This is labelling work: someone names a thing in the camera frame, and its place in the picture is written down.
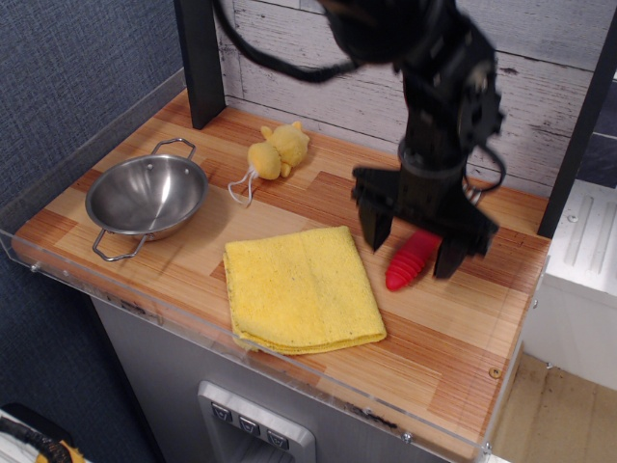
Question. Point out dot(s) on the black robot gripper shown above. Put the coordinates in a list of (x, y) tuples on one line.
[(419, 193)]

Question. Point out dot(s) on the red handled metal fork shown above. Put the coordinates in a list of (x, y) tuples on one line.
[(411, 257)]

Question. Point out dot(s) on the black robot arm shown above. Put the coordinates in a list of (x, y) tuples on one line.
[(448, 69)]

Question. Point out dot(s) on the folded yellow cloth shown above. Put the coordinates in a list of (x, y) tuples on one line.
[(301, 293)]

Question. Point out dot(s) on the yellow plush toy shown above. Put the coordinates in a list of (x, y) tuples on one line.
[(282, 149)]

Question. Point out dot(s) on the white ridged side unit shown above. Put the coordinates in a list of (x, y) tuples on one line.
[(572, 322)]

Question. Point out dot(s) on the grey toy dispenser panel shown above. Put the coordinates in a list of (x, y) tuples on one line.
[(243, 431)]

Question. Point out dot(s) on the clear acrylic table guard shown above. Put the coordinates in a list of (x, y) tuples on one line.
[(430, 391)]

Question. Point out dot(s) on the black yellow object bottom left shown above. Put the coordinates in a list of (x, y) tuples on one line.
[(27, 436)]

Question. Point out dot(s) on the black right frame post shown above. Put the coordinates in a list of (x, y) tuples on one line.
[(586, 122)]

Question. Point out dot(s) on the black frame post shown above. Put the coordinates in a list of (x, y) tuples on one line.
[(586, 122), (201, 61)]

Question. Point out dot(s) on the stainless steel two-handled bowl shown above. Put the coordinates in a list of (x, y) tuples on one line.
[(148, 197)]

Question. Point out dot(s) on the black left frame post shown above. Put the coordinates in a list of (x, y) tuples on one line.
[(201, 61)]

